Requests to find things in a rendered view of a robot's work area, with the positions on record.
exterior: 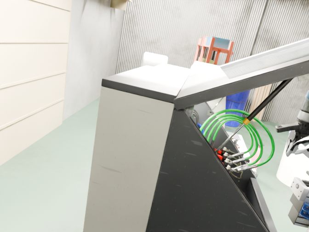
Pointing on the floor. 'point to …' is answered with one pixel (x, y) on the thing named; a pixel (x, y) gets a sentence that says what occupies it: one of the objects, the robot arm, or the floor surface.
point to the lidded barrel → (293, 167)
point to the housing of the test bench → (130, 146)
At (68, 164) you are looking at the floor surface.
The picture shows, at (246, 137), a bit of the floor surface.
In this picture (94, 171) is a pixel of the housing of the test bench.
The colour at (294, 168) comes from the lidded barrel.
